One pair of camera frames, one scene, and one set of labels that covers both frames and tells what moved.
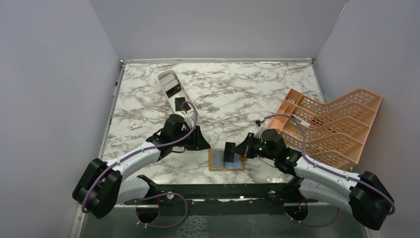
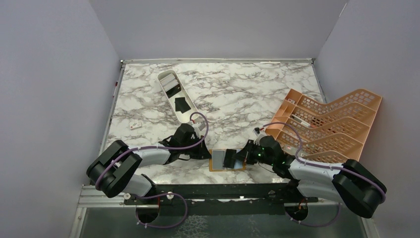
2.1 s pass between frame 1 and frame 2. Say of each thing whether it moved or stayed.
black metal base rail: stayed
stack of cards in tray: stayed
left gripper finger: moved
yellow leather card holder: stayed
